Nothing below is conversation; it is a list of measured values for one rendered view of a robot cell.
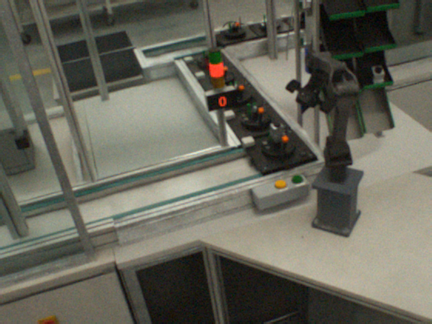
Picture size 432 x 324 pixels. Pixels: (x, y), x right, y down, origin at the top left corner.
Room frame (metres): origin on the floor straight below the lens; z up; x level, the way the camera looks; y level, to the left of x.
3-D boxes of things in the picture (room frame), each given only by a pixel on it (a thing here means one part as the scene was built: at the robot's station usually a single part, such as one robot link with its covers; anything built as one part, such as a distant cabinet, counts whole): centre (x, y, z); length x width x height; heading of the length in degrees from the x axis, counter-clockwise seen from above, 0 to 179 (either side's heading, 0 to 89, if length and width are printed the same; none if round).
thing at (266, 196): (1.49, -0.20, 0.93); 0.21 x 0.07 x 0.06; 104
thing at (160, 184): (1.67, 0.07, 0.91); 0.84 x 0.28 x 0.10; 104
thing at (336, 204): (1.36, -0.39, 0.96); 0.15 x 0.15 x 0.20; 55
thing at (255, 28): (3.14, -0.41, 1.01); 0.24 x 0.24 x 0.13; 14
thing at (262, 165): (1.72, -0.23, 0.96); 0.24 x 0.24 x 0.02; 14
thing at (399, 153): (2.15, -0.12, 0.84); 1.50 x 1.41 x 0.03; 104
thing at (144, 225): (1.50, 0.00, 0.91); 0.89 x 0.06 x 0.11; 104
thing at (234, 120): (1.97, -0.17, 1.01); 0.24 x 0.24 x 0.13; 14
